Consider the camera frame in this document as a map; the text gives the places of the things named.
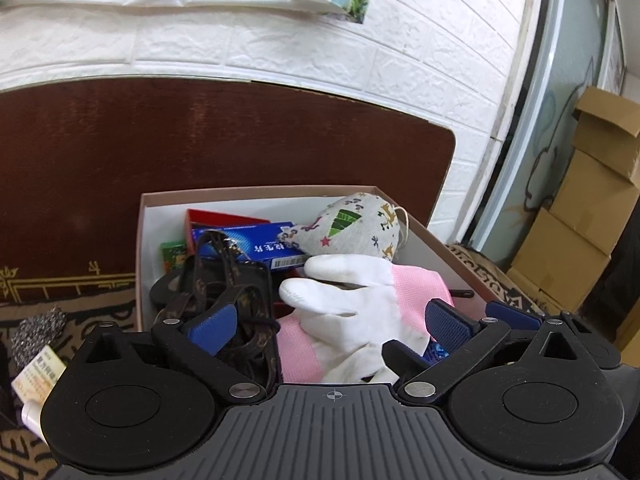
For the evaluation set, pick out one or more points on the blue medicine box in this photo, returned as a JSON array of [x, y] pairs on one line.
[[250, 245]]

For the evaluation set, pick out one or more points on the white tube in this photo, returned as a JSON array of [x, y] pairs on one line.
[[31, 417]]

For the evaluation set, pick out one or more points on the brown cardboard box open flap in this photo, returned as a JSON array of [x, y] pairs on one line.
[[610, 125]]

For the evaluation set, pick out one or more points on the pink-brown cardboard box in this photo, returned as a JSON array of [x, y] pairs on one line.
[[165, 220]]

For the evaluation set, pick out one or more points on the steel wool scrubber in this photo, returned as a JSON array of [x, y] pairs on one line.
[[35, 335]]

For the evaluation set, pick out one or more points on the brown wooden board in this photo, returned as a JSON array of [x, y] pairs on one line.
[[200, 135]]

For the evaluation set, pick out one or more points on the printed fabric face mask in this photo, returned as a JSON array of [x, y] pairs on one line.
[[350, 230]]

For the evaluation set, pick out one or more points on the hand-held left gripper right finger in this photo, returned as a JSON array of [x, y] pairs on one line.
[[447, 325]]

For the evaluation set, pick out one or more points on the yellow packet with orange label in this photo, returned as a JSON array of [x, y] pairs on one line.
[[40, 375]]

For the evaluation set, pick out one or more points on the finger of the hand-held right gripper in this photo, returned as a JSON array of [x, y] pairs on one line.
[[405, 355], [515, 315]]

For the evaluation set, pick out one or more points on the red box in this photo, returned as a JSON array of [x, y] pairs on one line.
[[215, 217]]

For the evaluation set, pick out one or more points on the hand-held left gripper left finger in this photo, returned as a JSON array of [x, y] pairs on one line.
[[212, 327]]

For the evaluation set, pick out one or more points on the letter-print tablecloth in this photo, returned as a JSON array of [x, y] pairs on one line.
[[100, 305]]

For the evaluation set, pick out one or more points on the green packet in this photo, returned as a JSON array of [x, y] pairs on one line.
[[173, 255]]

